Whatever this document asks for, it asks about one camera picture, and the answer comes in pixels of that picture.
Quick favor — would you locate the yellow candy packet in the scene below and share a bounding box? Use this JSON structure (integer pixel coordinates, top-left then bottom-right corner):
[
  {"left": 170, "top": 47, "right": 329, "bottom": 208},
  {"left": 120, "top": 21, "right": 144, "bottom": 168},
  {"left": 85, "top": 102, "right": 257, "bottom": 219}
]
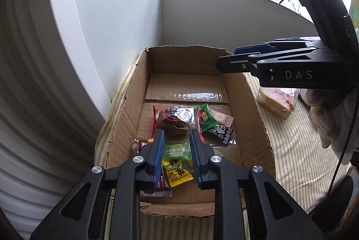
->
[{"left": 162, "top": 159, "right": 195, "bottom": 188}]

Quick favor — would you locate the white corrugated panel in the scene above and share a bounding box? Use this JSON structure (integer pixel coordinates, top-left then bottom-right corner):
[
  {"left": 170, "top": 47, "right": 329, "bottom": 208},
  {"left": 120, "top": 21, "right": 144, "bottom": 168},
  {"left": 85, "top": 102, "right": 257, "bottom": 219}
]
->
[{"left": 0, "top": 0, "right": 105, "bottom": 229}]

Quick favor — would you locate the striped tablecloth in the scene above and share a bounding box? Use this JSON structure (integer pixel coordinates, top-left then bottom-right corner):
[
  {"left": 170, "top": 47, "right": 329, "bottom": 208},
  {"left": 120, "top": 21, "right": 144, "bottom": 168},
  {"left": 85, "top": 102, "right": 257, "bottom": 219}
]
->
[{"left": 95, "top": 55, "right": 351, "bottom": 240}]

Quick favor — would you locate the person's right hand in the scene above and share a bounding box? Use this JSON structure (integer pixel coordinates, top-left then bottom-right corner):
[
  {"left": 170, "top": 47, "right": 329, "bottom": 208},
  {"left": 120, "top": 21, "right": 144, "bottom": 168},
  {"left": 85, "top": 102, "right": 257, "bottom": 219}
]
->
[{"left": 305, "top": 88, "right": 359, "bottom": 165}]

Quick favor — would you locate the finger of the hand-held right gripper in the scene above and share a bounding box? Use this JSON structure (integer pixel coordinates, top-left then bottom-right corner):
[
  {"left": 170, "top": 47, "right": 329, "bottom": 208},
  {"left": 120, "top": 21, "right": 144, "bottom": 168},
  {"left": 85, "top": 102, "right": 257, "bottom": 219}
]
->
[
  {"left": 216, "top": 46, "right": 326, "bottom": 74},
  {"left": 233, "top": 36, "right": 322, "bottom": 56}
]

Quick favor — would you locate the green red-label snack packet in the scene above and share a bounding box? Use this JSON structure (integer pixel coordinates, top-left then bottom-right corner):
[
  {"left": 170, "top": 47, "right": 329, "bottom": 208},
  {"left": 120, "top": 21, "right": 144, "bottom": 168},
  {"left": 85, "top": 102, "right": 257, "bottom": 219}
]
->
[{"left": 195, "top": 103, "right": 220, "bottom": 142}]

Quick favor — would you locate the clear red-edged cake packet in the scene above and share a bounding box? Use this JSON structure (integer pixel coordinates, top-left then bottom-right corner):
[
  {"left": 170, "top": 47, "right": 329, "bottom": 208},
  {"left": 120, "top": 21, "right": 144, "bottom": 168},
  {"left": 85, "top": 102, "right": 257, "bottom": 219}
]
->
[{"left": 153, "top": 105, "right": 196, "bottom": 140}]

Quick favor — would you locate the small black patterned packet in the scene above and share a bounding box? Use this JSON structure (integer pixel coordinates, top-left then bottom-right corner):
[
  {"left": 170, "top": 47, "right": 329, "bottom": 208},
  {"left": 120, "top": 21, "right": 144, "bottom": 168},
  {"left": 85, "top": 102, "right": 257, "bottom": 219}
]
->
[{"left": 202, "top": 124, "right": 235, "bottom": 147}]

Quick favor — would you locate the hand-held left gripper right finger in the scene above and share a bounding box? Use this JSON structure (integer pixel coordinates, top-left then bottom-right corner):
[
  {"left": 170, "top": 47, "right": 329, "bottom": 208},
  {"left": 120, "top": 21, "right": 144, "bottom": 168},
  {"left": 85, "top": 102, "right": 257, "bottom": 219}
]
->
[{"left": 189, "top": 129, "right": 326, "bottom": 240}]

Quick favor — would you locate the pink brown candy packet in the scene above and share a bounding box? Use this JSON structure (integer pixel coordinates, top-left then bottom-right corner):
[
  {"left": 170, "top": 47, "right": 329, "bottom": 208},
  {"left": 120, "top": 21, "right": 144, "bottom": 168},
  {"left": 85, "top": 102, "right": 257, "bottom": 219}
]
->
[{"left": 212, "top": 109, "right": 235, "bottom": 129}]

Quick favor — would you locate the black cable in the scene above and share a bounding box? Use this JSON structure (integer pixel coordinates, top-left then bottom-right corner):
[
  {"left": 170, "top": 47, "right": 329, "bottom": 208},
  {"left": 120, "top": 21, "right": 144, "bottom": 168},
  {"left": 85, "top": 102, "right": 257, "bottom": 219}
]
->
[{"left": 327, "top": 93, "right": 354, "bottom": 197}]

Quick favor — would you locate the light green candy packet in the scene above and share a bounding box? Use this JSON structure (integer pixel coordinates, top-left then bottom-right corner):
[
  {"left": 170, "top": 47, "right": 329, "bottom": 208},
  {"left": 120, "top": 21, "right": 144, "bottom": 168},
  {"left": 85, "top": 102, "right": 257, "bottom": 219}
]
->
[{"left": 163, "top": 142, "right": 193, "bottom": 162}]

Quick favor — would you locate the cardboard box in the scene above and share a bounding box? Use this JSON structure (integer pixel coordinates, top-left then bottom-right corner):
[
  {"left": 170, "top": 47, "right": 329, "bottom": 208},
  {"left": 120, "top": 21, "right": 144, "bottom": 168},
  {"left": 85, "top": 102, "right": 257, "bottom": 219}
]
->
[{"left": 104, "top": 45, "right": 277, "bottom": 218}]

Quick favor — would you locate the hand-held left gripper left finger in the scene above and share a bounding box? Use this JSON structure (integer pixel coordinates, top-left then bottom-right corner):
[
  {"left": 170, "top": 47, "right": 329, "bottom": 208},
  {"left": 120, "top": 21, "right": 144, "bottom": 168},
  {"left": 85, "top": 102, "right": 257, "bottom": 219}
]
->
[{"left": 29, "top": 129, "right": 166, "bottom": 240}]

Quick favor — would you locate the sliced bread bag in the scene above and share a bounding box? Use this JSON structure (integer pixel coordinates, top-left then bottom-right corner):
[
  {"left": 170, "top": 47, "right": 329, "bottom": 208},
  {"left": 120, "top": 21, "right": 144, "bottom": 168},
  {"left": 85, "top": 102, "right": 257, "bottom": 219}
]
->
[{"left": 256, "top": 87, "right": 301, "bottom": 120}]

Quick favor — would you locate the dark chocolate bar wrapper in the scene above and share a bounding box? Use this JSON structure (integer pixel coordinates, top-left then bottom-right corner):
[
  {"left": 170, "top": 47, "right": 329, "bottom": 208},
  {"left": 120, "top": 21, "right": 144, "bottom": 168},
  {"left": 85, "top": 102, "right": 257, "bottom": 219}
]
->
[{"left": 132, "top": 137, "right": 173, "bottom": 198}]

